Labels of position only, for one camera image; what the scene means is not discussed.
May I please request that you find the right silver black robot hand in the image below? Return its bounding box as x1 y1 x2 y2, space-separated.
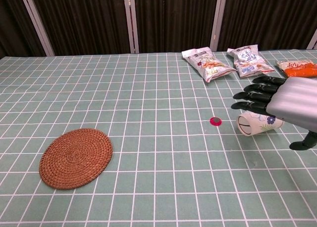
230 76 317 150

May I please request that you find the white floral paper cup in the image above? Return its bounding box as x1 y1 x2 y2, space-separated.
237 111 284 138

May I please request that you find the orange and white snack bag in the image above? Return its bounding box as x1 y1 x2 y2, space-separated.
275 59 317 79

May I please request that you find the white snack bag blue print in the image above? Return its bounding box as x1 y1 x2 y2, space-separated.
227 44 275 79

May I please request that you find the white snack bag red print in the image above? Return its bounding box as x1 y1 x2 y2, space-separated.
181 46 238 84

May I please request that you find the dark pleated screen curtain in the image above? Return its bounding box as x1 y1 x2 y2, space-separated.
0 0 317 59

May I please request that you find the green checkered tablecloth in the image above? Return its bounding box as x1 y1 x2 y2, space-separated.
0 48 317 227

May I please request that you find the round woven rattan coaster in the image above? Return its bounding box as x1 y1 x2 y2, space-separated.
39 128 113 190

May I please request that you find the white screen frame post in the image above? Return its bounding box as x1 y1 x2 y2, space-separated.
210 0 228 52
123 0 140 54
19 0 55 56
306 29 317 50

